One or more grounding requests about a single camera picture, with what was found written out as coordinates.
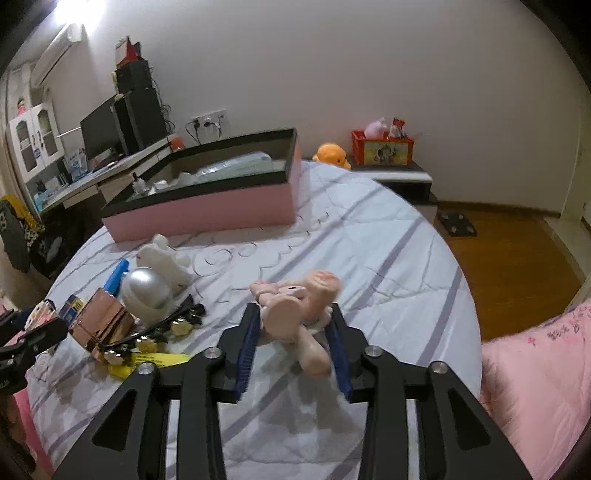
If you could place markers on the pink doll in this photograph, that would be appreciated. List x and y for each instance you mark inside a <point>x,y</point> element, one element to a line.
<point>295,318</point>

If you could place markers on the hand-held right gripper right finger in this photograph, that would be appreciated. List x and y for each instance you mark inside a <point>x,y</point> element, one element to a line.
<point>340,364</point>

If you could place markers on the rose gold box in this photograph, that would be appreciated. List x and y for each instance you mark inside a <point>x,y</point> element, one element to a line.
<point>101,323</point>

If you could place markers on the pink fleece blanket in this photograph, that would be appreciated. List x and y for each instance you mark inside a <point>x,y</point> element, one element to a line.
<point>27,429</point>

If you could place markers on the white glass door cabinet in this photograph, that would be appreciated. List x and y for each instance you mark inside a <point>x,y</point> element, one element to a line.
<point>34,143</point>

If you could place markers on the white desk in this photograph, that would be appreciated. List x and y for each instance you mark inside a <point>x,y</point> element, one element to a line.
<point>92,177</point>

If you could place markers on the black computer tower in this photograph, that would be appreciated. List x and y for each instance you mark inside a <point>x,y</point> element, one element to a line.
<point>141,120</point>

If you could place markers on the wall socket with plugs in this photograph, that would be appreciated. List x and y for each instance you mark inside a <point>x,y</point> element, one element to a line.
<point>207,120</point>

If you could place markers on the pink and black storage box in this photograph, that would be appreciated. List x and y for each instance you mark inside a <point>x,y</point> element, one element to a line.
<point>203,207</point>

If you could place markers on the red and white boxes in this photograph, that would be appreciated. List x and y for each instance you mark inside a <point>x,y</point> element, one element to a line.
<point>127,50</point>

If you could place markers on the pink plush toy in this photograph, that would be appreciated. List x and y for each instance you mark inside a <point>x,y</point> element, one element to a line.
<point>376,128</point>

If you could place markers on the small pink and white box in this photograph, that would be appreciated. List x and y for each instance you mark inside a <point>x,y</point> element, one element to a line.
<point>41,314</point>

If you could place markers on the orange plush octopus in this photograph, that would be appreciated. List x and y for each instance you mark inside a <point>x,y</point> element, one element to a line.
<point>331,154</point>

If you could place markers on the pale green pack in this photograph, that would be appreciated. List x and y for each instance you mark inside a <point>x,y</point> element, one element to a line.
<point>235,166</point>

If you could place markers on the red crate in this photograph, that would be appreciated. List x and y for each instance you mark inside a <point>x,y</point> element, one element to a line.
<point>383,150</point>

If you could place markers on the white plush toy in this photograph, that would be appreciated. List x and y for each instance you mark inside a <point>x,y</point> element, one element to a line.
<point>164,258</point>

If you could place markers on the yellow and black garment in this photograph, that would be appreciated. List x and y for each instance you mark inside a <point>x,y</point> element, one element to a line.
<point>14,230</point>

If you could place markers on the white striped bedspread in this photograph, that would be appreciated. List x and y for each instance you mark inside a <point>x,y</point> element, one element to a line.
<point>369,258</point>

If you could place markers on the black computer monitor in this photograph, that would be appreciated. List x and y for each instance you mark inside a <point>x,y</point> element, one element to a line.
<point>101,129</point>

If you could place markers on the white air conditioner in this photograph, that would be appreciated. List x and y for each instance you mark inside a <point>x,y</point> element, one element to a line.
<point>57,53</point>

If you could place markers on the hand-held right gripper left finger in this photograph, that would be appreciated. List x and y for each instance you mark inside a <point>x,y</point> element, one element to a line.
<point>244,360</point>

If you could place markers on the black office chair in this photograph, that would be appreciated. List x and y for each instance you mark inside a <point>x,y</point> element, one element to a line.
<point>53,247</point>

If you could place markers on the long dark blue box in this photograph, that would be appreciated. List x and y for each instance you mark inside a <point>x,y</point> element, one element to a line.
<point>71,310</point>

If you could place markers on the dark and white nightstand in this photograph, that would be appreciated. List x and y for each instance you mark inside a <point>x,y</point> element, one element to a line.
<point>397,177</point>

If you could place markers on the silver round bulb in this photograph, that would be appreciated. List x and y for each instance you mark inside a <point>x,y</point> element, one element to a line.
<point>145,290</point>

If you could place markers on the blue plastic case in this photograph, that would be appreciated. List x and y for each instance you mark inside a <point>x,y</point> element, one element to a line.
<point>115,277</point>

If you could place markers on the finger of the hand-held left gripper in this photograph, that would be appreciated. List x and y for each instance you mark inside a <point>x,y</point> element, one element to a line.
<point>44,334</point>

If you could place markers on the black speaker box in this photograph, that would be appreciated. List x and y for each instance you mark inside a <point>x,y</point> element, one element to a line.
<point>134,76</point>

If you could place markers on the yellow pack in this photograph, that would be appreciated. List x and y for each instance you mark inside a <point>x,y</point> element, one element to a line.
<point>152,362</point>

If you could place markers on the black bathroom scale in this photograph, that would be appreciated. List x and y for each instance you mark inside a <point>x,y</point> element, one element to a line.
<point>456,224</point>

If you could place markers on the pink quilt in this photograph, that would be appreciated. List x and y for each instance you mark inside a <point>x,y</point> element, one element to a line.
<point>540,378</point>

